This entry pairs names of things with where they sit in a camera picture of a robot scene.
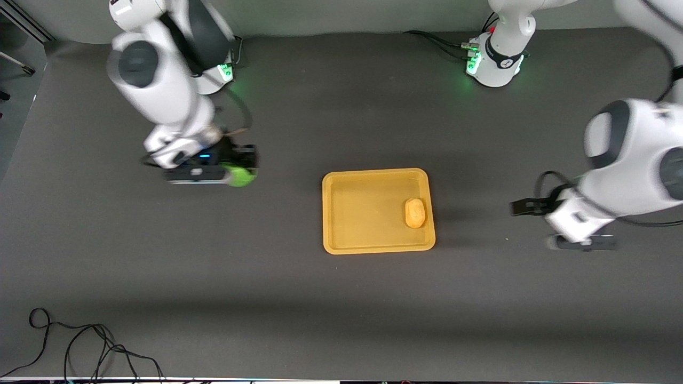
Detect yellow potato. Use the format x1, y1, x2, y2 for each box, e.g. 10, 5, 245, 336
404, 198, 427, 229

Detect green apple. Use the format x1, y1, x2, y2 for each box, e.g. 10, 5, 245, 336
223, 164, 258, 188

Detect orange plastic tray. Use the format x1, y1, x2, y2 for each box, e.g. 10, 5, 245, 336
322, 168, 436, 255

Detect thin black loose cable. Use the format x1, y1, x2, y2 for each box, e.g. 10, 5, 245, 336
0, 308, 164, 382

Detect dark grey table mat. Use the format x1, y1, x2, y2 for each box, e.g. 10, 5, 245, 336
0, 27, 683, 381

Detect black left arm base cables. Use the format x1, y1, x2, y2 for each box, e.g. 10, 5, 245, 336
403, 11, 499, 60

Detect aluminium frame rail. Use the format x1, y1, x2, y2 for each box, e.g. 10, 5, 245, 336
0, 0, 56, 44

